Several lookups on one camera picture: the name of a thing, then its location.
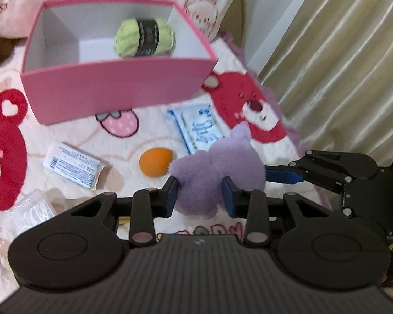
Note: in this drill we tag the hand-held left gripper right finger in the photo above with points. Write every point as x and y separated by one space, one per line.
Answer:
228 198

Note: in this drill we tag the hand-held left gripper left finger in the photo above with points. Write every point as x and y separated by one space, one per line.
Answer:
172 198

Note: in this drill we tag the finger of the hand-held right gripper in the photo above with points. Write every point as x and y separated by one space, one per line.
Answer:
283 174

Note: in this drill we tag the purple plush toy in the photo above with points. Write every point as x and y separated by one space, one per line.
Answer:
209 170

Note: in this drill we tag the blue white wet wipe packet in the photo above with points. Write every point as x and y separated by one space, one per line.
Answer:
196 127

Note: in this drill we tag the pink cardboard box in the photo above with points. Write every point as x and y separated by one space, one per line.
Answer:
111 85

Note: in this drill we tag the clear plastic packet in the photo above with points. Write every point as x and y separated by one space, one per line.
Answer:
32 209

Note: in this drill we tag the green yarn ball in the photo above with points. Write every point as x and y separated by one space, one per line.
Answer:
131 37

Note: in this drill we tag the orange ball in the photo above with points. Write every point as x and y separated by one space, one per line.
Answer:
154 162

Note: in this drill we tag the white tissue packet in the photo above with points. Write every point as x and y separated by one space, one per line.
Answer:
73 163

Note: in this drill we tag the bear printed blanket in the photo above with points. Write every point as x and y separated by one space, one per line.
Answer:
85 137

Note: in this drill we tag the beige curtain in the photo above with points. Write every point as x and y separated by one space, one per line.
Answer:
347 55

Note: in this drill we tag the tan bed headboard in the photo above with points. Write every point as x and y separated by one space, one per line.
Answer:
234 9

